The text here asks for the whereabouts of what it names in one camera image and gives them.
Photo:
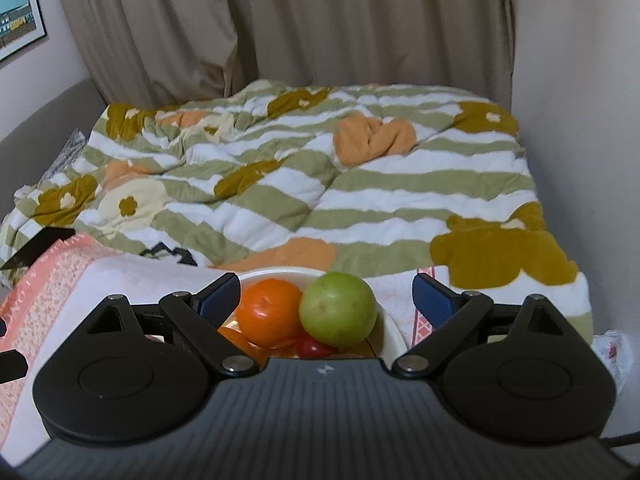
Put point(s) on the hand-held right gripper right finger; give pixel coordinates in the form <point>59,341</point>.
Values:
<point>432,302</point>

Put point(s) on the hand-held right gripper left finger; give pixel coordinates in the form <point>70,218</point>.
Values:
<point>220,300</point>

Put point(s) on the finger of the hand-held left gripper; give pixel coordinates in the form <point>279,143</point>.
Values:
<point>11,366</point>

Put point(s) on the orange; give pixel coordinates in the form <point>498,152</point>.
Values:
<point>237,342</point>
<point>267,312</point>

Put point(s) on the cream plate with yellow print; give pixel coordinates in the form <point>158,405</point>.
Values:
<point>389,330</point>

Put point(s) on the green round fruit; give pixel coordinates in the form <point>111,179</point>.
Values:
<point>337,310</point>

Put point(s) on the black jagged object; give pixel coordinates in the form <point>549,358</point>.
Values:
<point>182,257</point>

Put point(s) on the red cherry tomato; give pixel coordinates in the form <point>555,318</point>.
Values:
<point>312,347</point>

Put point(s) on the pink and white towel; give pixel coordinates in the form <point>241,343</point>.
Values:
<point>75,280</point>

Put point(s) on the green striped floral blanket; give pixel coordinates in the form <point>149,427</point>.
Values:
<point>350,195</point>

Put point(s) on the white plastic bag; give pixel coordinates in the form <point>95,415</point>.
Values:
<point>612,355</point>

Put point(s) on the grey patterned cloth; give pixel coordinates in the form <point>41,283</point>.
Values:
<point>70,147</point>

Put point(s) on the beige curtain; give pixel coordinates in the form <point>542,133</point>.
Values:
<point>325,20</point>

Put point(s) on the grey upholstered bed frame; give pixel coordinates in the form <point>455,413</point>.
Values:
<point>45,120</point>

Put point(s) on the framed wall poster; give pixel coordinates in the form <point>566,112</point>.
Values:
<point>17,15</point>

